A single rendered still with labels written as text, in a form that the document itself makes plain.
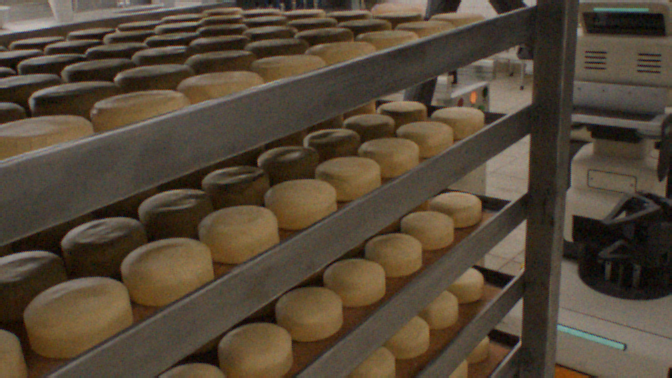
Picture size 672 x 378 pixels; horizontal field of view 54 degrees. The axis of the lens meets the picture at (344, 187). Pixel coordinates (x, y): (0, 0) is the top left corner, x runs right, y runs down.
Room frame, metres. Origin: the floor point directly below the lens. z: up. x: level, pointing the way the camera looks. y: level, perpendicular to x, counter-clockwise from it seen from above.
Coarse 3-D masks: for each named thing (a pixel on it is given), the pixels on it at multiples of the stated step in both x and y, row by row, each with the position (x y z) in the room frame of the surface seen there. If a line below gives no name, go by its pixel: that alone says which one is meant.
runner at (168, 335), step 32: (512, 128) 0.57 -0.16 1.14; (448, 160) 0.48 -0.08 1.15; (480, 160) 0.52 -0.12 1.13; (384, 192) 0.41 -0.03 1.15; (416, 192) 0.44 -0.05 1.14; (320, 224) 0.36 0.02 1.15; (352, 224) 0.38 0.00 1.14; (384, 224) 0.41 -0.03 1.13; (256, 256) 0.32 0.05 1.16; (288, 256) 0.33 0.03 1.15; (320, 256) 0.35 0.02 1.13; (224, 288) 0.30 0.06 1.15; (256, 288) 0.31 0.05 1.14; (288, 288) 0.33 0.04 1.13; (160, 320) 0.26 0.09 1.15; (192, 320) 0.28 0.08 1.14; (224, 320) 0.29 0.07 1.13; (96, 352) 0.24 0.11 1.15; (128, 352) 0.25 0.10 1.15; (160, 352) 0.26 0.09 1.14
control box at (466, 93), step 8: (464, 88) 2.04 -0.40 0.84; (472, 88) 2.04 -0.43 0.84; (480, 88) 2.07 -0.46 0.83; (488, 88) 2.11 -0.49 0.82; (456, 96) 1.95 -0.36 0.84; (464, 96) 1.99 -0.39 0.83; (480, 96) 2.07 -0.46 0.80; (488, 96) 2.11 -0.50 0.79; (448, 104) 1.95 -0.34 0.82; (456, 104) 1.95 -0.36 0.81; (464, 104) 1.99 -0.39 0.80; (472, 104) 2.03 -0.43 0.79; (480, 104) 2.07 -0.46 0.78; (488, 104) 2.11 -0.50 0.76
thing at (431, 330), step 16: (448, 288) 0.59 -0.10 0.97; (464, 288) 0.59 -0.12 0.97; (480, 288) 0.59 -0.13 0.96; (496, 288) 0.61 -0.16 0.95; (432, 304) 0.56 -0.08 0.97; (448, 304) 0.56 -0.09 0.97; (464, 304) 0.59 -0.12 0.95; (480, 304) 0.58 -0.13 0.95; (416, 320) 0.53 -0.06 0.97; (432, 320) 0.54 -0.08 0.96; (448, 320) 0.54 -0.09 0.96; (464, 320) 0.56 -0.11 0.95; (400, 336) 0.51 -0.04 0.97; (416, 336) 0.50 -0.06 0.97; (432, 336) 0.53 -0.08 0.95; (448, 336) 0.53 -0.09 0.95; (384, 352) 0.48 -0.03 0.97; (400, 352) 0.50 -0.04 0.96; (416, 352) 0.50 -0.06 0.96; (432, 352) 0.51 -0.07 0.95; (368, 368) 0.46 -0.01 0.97; (384, 368) 0.46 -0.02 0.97; (400, 368) 0.49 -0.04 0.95; (416, 368) 0.48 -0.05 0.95
